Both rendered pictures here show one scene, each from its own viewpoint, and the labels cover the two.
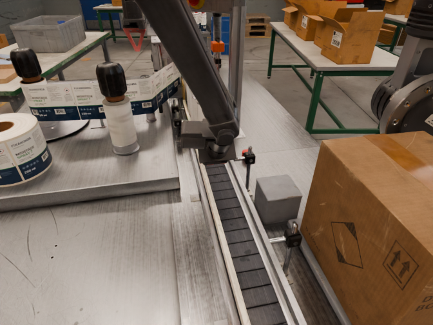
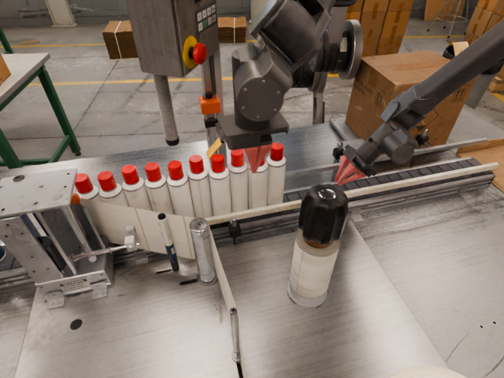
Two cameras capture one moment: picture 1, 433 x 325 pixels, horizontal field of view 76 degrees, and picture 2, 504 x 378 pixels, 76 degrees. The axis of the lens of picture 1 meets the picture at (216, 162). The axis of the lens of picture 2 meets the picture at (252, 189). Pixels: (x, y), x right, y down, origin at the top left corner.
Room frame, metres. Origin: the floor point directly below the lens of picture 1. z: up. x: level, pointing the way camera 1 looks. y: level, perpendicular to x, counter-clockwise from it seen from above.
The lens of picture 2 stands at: (1.00, 0.71, 1.55)
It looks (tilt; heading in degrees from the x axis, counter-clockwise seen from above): 42 degrees down; 267
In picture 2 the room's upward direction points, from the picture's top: straight up
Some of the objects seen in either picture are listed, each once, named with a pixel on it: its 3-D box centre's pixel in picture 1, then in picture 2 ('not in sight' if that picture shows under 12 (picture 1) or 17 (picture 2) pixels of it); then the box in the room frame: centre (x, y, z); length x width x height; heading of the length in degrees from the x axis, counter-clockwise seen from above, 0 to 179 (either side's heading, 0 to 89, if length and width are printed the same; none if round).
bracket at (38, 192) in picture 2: (163, 39); (34, 191); (1.37, 0.24, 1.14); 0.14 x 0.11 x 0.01; 12
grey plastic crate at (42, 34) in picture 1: (53, 33); not in sight; (2.84, 1.53, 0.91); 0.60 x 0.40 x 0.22; 4
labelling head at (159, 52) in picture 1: (167, 68); (61, 234); (1.37, 0.24, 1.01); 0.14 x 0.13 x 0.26; 12
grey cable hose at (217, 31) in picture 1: (217, 40); (166, 106); (1.16, 0.00, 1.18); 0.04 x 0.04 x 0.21
